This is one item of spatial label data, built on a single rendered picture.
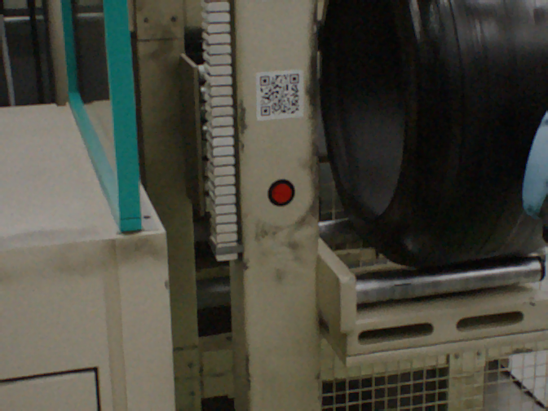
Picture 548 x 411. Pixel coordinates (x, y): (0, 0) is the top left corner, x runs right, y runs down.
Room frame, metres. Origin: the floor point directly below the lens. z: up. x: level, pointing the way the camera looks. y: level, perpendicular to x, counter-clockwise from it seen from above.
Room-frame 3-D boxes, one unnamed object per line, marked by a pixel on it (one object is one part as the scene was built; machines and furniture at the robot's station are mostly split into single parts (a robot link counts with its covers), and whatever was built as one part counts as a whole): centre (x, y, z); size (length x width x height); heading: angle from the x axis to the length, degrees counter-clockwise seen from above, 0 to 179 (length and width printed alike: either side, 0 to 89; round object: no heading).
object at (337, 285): (1.73, -0.06, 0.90); 0.40 x 0.03 x 0.10; 15
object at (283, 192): (1.63, -0.01, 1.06); 0.03 x 0.02 x 0.03; 105
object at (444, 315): (1.64, -0.27, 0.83); 0.36 x 0.09 x 0.06; 105
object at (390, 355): (1.77, -0.23, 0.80); 0.37 x 0.36 x 0.02; 15
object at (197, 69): (2.09, 0.07, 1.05); 0.20 x 0.15 x 0.30; 105
